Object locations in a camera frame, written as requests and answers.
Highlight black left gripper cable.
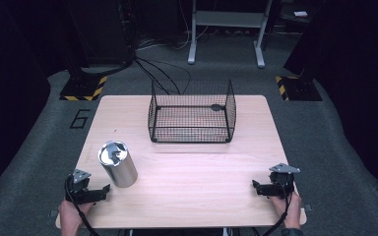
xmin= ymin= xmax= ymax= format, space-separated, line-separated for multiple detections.
xmin=64 ymin=175 xmax=101 ymax=236

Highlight white metal desk frame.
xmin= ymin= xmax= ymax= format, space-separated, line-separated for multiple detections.
xmin=187 ymin=0 xmax=274 ymax=69

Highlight black wire mesh basket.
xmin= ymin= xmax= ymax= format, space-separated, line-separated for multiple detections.
xmin=147 ymin=79 xmax=238 ymax=145

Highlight black cabinet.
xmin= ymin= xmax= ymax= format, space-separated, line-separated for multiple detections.
xmin=63 ymin=0 xmax=136 ymax=68

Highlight silver metal cylinder can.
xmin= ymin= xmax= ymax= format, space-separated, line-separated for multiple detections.
xmin=97 ymin=140 xmax=139 ymax=189

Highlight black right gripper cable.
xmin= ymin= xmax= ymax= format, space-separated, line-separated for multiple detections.
xmin=261 ymin=176 xmax=295 ymax=236

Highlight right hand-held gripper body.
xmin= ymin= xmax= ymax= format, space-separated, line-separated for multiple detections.
xmin=268 ymin=162 xmax=301 ymax=200

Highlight black floor cables bundle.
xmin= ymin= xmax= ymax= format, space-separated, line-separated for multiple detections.
xmin=133 ymin=54 xmax=193 ymax=96

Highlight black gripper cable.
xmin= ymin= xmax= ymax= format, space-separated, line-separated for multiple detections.
xmin=261 ymin=176 xmax=295 ymax=236
xmin=64 ymin=175 xmax=101 ymax=236

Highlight black yellow striped stand base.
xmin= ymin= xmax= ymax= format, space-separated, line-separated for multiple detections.
xmin=275 ymin=75 xmax=323 ymax=102
xmin=58 ymin=75 xmax=108 ymax=102

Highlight person's right hand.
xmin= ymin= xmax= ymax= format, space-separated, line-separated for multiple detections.
xmin=270 ymin=191 xmax=303 ymax=229

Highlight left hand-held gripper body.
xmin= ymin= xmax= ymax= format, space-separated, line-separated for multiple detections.
xmin=64 ymin=168 xmax=96 ymax=205

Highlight person's left hand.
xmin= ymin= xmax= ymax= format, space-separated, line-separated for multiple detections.
xmin=58 ymin=200 xmax=95 ymax=231

